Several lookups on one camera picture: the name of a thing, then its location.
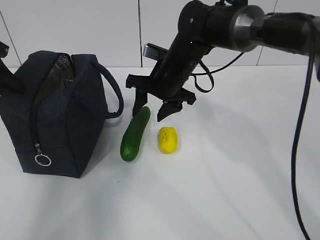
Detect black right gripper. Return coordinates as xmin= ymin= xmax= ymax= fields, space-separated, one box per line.
xmin=125 ymin=37 xmax=211 ymax=122

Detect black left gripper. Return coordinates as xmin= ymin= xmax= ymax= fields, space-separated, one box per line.
xmin=0 ymin=42 xmax=26 ymax=94

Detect yellow lemon toy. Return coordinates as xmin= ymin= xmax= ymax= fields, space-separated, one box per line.
xmin=158 ymin=127 xmax=179 ymax=154

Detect green cucumber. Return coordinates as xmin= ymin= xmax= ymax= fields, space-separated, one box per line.
xmin=120 ymin=106 xmax=151 ymax=162

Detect dark blue lunch bag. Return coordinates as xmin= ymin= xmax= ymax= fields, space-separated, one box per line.
xmin=0 ymin=50 xmax=124 ymax=178

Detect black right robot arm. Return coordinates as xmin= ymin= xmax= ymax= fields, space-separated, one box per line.
xmin=126 ymin=0 xmax=320 ymax=121

